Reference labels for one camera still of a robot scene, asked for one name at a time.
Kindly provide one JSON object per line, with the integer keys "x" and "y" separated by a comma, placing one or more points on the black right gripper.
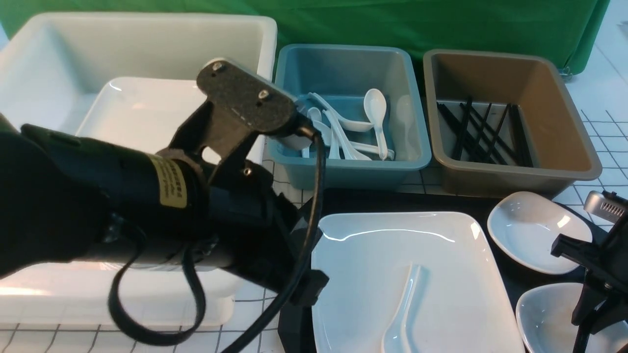
{"x": 603, "y": 301}

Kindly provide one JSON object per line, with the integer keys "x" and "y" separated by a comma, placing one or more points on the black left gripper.
{"x": 259, "y": 236}

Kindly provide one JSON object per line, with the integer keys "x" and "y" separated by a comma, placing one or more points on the white small dish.
{"x": 524, "y": 226}
{"x": 544, "y": 316}

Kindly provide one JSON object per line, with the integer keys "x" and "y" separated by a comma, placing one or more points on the large white square plate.
{"x": 460, "y": 305}

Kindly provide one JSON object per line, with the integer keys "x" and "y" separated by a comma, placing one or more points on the white ceramic soup spoon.
{"x": 396, "y": 338}

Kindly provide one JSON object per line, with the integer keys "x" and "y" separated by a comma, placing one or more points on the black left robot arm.
{"x": 198, "y": 202}

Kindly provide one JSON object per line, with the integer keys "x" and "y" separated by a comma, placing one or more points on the white spoon left in bin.
{"x": 320, "y": 121}

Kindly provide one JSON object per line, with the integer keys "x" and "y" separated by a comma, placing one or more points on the white spoon crossing in bin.
{"x": 340, "y": 124}

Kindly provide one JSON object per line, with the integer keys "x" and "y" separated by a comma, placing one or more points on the stack of white square plates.
{"x": 141, "y": 113}

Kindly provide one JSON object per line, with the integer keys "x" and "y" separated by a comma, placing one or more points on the blue plastic bin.
{"x": 339, "y": 76}

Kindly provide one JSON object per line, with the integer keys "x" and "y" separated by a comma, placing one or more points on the white spoon upright in bin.
{"x": 375, "y": 108}

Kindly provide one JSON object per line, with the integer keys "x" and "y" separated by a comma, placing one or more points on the black chopsticks in brown bin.
{"x": 484, "y": 132}

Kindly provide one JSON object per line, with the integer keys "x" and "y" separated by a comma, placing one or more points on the brown plastic bin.
{"x": 562, "y": 152}

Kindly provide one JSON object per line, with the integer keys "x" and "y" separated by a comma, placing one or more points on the large white plastic bin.
{"x": 52, "y": 70}

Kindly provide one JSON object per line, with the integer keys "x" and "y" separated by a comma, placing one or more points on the green cloth backdrop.
{"x": 561, "y": 31}

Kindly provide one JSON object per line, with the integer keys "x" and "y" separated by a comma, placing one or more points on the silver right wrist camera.
{"x": 606, "y": 205}

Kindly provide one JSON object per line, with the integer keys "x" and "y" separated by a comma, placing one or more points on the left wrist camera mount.
{"x": 240, "y": 106}

